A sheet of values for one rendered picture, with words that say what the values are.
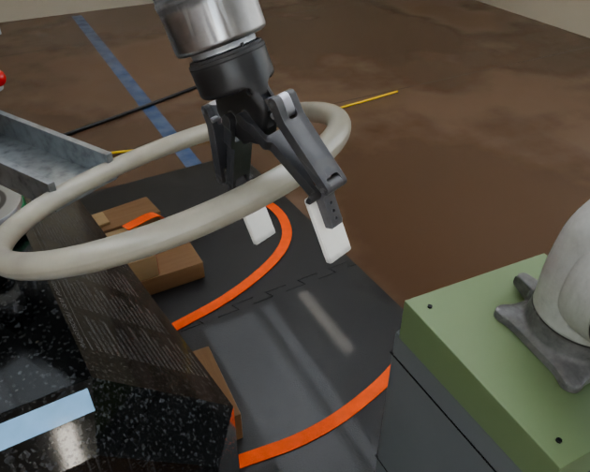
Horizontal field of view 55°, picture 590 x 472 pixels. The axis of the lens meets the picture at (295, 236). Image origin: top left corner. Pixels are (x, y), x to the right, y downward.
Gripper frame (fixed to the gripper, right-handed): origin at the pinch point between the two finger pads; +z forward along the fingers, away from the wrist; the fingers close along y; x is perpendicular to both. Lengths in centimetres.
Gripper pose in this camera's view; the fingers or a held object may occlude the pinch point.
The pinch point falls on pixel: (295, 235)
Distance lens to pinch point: 61.1
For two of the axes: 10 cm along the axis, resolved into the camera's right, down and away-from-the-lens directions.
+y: -6.0, -1.3, 7.9
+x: -7.3, 4.9, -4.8
